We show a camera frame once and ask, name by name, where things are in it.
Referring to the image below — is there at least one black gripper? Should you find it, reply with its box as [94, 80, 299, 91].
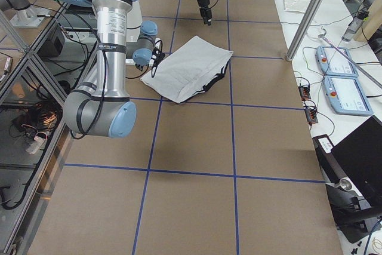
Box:
[197, 0, 212, 26]

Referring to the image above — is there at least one aluminium frame post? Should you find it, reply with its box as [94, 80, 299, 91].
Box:
[285, 0, 323, 62]

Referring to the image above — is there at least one orange connector board near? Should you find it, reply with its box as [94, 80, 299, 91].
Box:
[304, 106, 318, 126]

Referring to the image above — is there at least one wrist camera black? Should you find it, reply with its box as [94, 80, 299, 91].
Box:
[151, 47, 165, 67]

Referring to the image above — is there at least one lower blue teach pendant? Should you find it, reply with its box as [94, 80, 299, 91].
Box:
[324, 75, 373, 116]

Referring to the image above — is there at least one black power adapter box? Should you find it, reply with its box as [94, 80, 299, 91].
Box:
[312, 134, 347, 183]

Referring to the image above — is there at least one clear plastic bag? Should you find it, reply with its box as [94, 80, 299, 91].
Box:
[284, 0, 310, 13]

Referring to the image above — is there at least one reacher grabber tool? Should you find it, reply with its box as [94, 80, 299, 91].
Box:
[307, 24, 382, 89]

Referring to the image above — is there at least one grey cartoon print t-shirt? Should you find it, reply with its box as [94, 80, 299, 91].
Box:
[140, 36, 233, 103]

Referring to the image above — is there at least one blue teach pendant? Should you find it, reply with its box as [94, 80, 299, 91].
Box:
[324, 75, 373, 116]
[316, 45, 358, 78]

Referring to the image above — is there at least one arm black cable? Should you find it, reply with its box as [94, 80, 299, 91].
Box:
[59, 10, 164, 141]

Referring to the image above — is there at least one orange connector board far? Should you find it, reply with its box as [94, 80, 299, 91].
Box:
[298, 85, 312, 101]

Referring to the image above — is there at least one black laptop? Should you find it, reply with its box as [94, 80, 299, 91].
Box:
[332, 116, 381, 205]

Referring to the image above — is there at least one orange connector board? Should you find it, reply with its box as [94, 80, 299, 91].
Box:
[304, 106, 318, 126]
[298, 85, 312, 101]

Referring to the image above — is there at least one upper blue teach pendant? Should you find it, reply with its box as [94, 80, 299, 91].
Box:
[316, 45, 358, 78]

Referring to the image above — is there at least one clear water bottle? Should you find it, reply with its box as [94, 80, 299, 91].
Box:
[341, 10, 369, 42]

